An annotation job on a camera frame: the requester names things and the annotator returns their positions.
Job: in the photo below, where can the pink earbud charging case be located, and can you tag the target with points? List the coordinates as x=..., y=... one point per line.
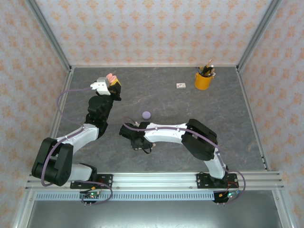
x=111, y=76

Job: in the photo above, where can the purple earbud charging case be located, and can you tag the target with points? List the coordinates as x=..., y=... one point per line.
x=146, y=115

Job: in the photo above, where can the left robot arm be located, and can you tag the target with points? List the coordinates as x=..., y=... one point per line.
x=80, y=136

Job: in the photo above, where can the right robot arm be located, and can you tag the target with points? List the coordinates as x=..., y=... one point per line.
x=166, y=135

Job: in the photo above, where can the small white cardboard box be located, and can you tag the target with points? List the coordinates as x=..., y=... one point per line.
x=181, y=85

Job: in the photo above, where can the grey metal panel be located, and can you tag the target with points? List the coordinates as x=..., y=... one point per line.
x=152, y=213

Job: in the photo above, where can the blue pen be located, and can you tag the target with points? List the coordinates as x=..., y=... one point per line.
x=198, y=70

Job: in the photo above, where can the yellow metal bucket pen holder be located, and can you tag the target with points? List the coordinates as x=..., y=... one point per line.
x=203, y=83

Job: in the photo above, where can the yellow pencil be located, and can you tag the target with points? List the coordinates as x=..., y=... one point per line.
x=209, y=64

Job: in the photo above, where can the black pen white cap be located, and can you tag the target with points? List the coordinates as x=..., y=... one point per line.
x=211, y=70

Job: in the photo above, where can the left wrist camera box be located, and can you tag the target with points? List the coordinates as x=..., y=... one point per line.
x=102, y=88

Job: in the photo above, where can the aluminium table side rail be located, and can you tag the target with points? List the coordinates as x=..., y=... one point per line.
x=249, y=107
x=67, y=80

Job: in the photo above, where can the aluminium mounting rail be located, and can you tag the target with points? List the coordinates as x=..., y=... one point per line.
x=154, y=181

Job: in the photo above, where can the aluminium table back rail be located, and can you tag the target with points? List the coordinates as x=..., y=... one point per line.
x=166, y=66

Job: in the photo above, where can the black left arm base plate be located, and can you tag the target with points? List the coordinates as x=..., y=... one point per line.
x=107, y=180

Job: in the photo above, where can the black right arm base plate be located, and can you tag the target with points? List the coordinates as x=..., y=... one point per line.
x=202, y=181

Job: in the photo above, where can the aluminium frame post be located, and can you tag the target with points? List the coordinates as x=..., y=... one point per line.
x=259, y=33
x=48, y=33

